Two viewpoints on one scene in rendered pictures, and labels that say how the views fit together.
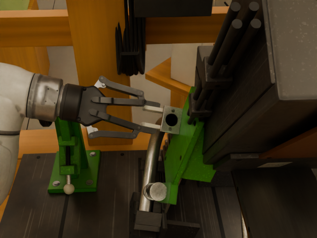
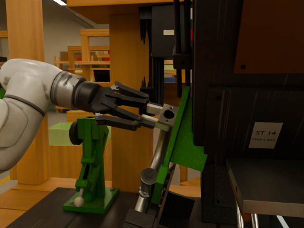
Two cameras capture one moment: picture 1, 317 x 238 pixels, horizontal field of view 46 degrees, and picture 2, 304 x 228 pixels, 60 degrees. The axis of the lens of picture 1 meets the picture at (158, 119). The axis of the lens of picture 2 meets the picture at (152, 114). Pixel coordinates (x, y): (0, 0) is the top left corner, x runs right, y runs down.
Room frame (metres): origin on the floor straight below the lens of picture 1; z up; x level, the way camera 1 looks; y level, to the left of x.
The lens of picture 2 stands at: (0.01, -0.12, 1.28)
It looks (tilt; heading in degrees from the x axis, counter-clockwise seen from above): 7 degrees down; 12
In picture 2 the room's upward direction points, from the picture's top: straight up
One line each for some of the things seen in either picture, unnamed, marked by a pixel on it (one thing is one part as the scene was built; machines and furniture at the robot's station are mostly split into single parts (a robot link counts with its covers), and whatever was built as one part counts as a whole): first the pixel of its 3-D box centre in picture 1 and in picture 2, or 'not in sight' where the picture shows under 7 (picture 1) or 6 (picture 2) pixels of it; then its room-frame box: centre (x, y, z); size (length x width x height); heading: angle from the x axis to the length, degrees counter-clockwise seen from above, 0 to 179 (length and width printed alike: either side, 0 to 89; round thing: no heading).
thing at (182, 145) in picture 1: (196, 142); (189, 132); (0.58, -0.08, 1.17); 0.13 x 0.12 x 0.20; 93
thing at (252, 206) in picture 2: (270, 172); (267, 166); (0.55, -0.23, 1.11); 0.39 x 0.16 x 0.03; 3
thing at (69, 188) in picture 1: (69, 181); (80, 194); (0.66, 0.23, 0.96); 0.06 x 0.03 x 0.06; 3
